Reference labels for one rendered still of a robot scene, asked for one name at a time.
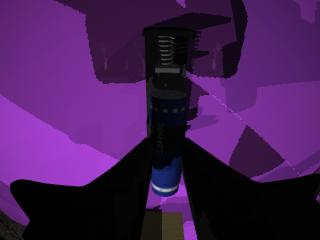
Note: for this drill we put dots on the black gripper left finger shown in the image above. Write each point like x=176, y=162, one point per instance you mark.
x=113, y=205

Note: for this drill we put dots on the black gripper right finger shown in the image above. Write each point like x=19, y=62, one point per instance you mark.
x=225, y=204

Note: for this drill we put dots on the dark blue battery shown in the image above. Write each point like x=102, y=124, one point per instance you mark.
x=167, y=122

